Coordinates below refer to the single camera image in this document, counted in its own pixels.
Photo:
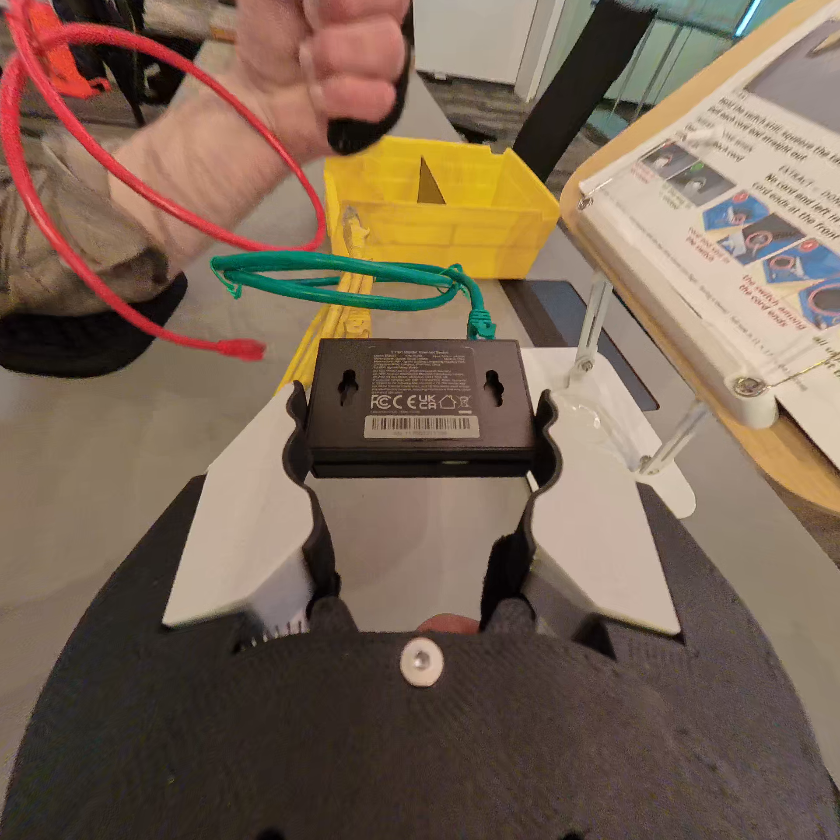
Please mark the metal stand bracket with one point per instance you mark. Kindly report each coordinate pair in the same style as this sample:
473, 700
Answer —
594, 315

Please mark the orange traffic cone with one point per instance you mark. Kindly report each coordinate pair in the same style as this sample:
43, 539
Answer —
65, 72

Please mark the black network switch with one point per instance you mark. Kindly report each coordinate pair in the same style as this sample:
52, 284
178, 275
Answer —
420, 374

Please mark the wooden board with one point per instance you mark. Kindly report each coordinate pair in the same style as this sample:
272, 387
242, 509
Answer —
630, 111

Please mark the person's left forearm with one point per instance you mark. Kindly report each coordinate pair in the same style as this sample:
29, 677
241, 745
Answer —
164, 197

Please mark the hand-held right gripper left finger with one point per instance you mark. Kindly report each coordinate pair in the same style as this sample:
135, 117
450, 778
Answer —
243, 525

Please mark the yellow plastic bin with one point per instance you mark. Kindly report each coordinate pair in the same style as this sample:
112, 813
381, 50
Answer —
459, 223

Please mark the person's left hand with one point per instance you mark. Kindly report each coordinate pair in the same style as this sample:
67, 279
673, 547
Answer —
295, 52

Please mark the black office chair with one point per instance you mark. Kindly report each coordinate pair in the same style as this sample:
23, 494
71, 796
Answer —
584, 79

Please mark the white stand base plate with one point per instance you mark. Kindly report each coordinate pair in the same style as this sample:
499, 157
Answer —
663, 485

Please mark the white corner clip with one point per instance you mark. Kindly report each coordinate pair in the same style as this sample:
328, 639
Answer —
585, 201
754, 403

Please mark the black round pad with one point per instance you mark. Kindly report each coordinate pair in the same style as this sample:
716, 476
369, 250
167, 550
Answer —
79, 341

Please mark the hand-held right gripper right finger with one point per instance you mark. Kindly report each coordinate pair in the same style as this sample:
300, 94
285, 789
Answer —
590, 544

